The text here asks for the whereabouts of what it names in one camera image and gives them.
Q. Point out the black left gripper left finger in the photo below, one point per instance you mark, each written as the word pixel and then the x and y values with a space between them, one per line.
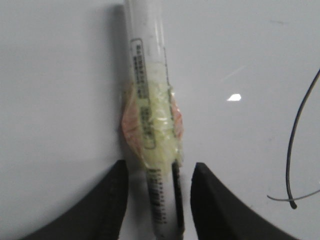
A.
pixel 97 216

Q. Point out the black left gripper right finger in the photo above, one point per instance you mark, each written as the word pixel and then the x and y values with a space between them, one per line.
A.
pixel 219 215

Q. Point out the white whiteboard marker pen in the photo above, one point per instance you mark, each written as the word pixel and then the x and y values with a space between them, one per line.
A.
pixel 151 122

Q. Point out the white whiteboard with aluminium frame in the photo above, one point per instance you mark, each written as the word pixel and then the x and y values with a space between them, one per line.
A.
pixel 239 70

